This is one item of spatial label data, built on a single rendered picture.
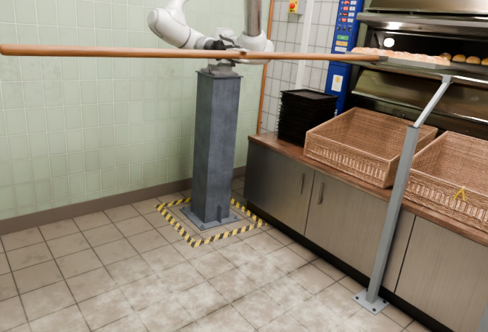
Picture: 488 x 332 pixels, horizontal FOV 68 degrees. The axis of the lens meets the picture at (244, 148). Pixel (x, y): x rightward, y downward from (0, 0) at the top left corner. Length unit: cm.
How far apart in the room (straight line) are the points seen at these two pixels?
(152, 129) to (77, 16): 86
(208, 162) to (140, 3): 107
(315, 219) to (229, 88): 94
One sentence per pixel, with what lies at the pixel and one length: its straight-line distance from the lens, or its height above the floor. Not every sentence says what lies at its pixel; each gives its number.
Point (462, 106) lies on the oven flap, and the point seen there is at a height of 100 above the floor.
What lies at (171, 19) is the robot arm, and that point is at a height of 129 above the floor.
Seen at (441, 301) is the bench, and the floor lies 20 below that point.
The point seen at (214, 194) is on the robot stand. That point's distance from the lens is 246.
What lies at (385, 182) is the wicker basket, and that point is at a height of 62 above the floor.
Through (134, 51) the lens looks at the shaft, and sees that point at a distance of 120.
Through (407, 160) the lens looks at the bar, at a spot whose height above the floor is 80.
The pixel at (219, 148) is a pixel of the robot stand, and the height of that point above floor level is 54.
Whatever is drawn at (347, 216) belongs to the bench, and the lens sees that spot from 209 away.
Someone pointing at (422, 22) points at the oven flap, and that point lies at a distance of 224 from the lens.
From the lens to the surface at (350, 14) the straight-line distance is 262.
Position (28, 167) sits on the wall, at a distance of 249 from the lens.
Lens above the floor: 131
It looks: 19 degrees down
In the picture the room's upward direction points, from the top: 6 degrees clockwise
